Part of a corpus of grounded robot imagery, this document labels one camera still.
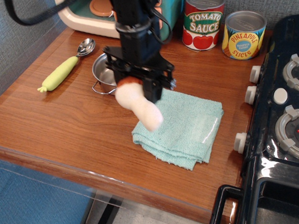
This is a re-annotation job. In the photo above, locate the pineapple slices can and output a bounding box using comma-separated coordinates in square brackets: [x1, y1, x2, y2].
[221, 11, 267, 60]

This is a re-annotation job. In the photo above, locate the tomato sauce can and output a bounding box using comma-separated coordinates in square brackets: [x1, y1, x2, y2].
[182, 0, 225, 51]

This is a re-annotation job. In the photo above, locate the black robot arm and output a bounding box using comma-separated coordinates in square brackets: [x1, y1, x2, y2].
[103, 0, 176, 103]

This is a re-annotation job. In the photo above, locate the black braided cable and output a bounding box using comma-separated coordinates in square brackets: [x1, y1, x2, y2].
[4, 0, 83, 28]

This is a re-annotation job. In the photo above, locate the light blue folded cloth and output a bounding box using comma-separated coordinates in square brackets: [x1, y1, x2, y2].
[132, 90, 224, 170]

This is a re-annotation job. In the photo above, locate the black toy stove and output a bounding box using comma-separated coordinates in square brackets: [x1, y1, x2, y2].
[209, 15, 299, 224]

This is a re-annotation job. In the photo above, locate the spoon with green handle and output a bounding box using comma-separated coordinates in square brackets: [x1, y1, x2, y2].
[37, 38, 96, 93]

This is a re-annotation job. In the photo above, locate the small stainless steel pot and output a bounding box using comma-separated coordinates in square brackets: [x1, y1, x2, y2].
[92, 53, 117, 95]

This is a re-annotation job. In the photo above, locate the teal toy microwave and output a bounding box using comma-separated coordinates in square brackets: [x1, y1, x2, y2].
[59, 0, 184, 41]

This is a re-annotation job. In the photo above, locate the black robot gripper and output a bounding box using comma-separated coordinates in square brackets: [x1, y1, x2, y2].
[103, 20, 176, 103]

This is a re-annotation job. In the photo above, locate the plush mushroom toy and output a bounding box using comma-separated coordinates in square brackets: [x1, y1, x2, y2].
[115, 76, 163, 132]

